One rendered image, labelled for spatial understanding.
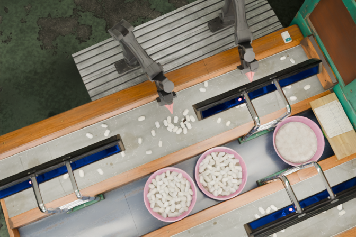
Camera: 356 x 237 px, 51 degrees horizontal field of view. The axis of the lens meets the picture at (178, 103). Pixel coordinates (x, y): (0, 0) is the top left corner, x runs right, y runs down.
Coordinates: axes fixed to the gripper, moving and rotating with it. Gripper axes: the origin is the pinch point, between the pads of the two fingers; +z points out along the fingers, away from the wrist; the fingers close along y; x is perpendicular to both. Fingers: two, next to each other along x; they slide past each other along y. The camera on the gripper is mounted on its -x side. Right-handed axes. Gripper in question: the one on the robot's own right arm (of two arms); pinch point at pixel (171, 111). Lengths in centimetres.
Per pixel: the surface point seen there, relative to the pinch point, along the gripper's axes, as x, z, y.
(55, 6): 148, -54, -47
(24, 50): 131, -33, -82
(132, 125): 8.0, 2.6, -21.3
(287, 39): 13, -9, 76
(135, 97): 14.4, -9.2, -14.3
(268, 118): -9, 21, 46
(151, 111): 10.1, 0.2, -9.2
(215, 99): -26.8, -10.5, 18.2
